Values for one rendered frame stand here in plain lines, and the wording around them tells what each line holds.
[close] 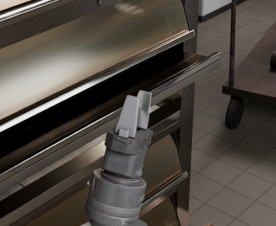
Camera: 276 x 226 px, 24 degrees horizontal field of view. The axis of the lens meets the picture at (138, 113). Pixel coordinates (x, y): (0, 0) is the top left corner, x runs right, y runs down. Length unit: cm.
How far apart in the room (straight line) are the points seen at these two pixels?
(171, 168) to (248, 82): 197
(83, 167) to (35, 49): 42
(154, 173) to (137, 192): 111
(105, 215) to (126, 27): 86
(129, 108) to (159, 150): 117
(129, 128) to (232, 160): 302
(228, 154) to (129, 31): 233
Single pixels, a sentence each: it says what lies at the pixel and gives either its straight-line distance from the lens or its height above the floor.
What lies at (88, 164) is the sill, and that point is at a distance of 187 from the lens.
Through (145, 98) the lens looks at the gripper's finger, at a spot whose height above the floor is 173.
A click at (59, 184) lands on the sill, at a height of 118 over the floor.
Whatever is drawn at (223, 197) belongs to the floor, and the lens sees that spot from 370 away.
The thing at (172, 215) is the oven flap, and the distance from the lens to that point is 236.
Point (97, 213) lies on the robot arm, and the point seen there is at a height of 159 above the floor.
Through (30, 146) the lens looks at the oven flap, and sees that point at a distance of 156.
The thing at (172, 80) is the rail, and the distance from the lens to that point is 177.
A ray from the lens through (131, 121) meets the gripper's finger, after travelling 99.
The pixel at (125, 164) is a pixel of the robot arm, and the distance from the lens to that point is 101.
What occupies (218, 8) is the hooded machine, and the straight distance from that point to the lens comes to 600.
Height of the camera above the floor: 225
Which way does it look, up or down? 31 degrees down
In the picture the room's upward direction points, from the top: straight up
